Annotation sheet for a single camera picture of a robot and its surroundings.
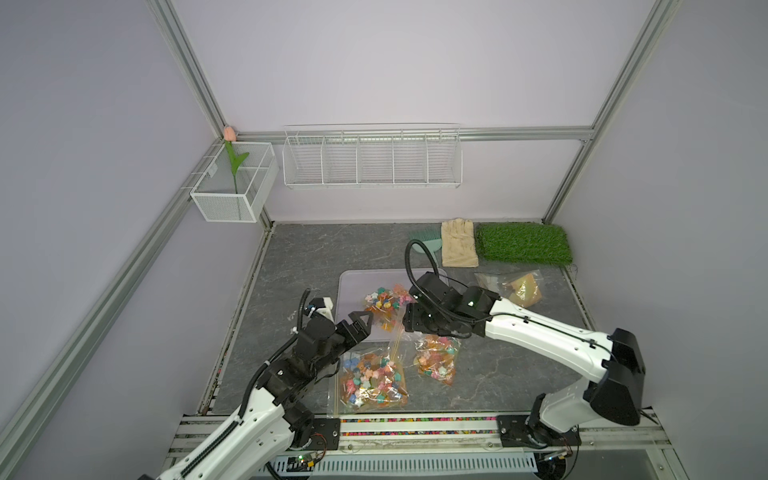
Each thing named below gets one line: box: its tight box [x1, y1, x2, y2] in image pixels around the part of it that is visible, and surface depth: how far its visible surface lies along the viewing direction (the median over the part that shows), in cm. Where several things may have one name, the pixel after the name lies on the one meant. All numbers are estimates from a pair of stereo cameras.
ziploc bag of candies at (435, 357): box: [413, 334, 461, 386], surface depth 86 cm
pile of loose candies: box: [364, 284, 417, 332], surface depth 96 cm
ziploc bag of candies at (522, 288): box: [474, 269, 543, 308], surface depth 99 cm
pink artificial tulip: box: [223, 126, 250, 195], surface depth 92 cm
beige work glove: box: [441, 217, 479, 268], surface depth 115 cm
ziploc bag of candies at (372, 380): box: [336, 348, 409, 413], surface depth 82 cm
